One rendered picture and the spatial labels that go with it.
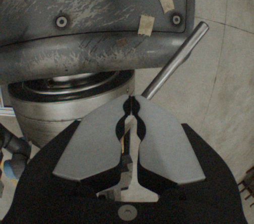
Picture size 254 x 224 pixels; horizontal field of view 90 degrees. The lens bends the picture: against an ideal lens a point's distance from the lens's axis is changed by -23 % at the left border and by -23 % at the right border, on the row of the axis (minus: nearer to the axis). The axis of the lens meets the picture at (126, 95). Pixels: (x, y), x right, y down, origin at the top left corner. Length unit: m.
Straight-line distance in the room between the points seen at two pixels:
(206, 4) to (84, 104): 1.83
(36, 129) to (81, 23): 0.20
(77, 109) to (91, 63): 0.08
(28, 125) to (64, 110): 0.09
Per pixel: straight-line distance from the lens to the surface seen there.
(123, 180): 0.94
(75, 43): 0.21
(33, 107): 0.28
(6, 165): 0.65
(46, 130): 0.30
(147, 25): 0.22
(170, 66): 0.17
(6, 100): 1.58
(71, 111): 0.27
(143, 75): 1.68
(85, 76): 0.30
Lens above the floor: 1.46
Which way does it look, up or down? 59 degrees down
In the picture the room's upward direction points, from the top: 150 degrees clockwise
